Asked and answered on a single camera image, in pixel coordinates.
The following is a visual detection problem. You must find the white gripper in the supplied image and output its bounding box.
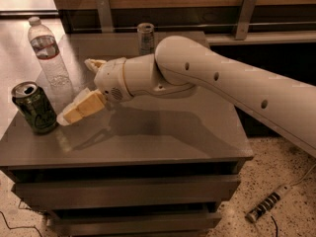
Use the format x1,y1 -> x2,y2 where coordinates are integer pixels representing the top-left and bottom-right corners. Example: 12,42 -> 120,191
57,57 -> 132,126

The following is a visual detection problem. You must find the green soda can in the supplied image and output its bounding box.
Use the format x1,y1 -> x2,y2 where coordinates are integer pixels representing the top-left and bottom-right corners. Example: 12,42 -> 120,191
11,81 -> 57,134

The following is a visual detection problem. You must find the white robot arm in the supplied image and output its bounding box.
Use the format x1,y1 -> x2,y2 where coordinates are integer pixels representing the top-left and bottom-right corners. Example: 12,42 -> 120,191
57,36 -> 316,156

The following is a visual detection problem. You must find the slim silver energy can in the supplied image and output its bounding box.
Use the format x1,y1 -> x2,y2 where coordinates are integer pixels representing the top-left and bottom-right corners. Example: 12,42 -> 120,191
137,23 -> 155,55

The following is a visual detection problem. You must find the clear plastic water bottle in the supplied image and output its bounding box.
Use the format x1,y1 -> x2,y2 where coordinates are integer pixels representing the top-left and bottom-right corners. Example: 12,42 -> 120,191
28,17 -> 71,88

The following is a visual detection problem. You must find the grey drawer cabinet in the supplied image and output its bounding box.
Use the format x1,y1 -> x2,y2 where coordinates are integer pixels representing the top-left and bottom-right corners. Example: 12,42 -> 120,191
0,31 -> 255,237

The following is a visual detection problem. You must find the upper grey drawer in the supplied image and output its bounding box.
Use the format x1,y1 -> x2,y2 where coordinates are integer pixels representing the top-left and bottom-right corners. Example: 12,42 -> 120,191
13,175 -> 240,210

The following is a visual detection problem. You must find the grey drawer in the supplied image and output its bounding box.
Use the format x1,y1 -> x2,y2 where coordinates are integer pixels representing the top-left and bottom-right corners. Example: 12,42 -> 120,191
13,175 -> 240,210
48,213 -> 221,236

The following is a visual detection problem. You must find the lower grey drawer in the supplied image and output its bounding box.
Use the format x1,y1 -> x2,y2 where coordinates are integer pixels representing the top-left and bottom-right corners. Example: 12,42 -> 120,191
48,213 -> 221,236

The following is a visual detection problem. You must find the left metal bracket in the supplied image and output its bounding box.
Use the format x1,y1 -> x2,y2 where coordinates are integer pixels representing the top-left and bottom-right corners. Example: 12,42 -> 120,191
96,0 -> 114,33

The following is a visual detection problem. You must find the metal bracket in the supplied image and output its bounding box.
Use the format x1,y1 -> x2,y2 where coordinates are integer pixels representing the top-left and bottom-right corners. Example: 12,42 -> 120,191
234,0 -> 257,40
96,0 -> 114,33

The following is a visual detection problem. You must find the black cable on floor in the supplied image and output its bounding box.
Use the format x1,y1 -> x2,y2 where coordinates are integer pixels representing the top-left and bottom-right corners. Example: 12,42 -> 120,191
0,199 -> 45,237

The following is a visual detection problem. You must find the right metal bracket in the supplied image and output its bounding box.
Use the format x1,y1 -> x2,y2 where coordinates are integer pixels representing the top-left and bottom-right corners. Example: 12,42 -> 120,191
234,0 -> 257,40

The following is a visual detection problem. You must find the white power strip cord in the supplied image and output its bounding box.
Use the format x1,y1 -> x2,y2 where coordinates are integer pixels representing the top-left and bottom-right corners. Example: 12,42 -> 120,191
289,163 -> 316,187

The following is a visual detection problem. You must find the black plug cable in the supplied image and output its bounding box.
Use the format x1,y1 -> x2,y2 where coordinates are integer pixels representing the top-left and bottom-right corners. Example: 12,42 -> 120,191
270,215 -> 279,237

